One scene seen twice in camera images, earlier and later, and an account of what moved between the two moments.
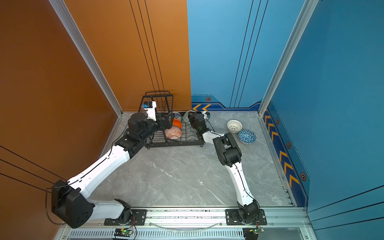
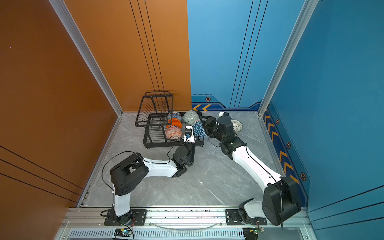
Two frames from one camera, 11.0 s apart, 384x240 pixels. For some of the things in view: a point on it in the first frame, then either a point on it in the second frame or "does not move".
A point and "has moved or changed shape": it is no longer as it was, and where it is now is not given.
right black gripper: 192,118 -> 208,123
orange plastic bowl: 176,122 does not move
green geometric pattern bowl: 186,116 does not move
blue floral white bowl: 177,115 does not move
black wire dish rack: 174,128 does not move
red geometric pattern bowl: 174,132 does not move
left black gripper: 167,125 -> 194,144
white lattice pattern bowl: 234,126 does not move
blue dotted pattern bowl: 247,136 has moved or changed shape
